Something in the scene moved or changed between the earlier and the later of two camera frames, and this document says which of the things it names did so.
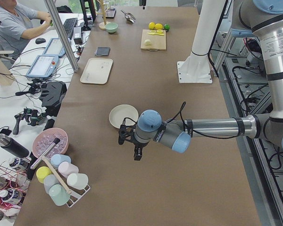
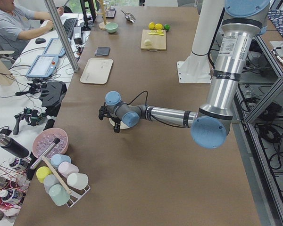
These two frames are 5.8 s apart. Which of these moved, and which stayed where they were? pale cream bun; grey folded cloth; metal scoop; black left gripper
Moved: black left gripper
Stayed: pale cream bun; metal scoop; grey folded cloth
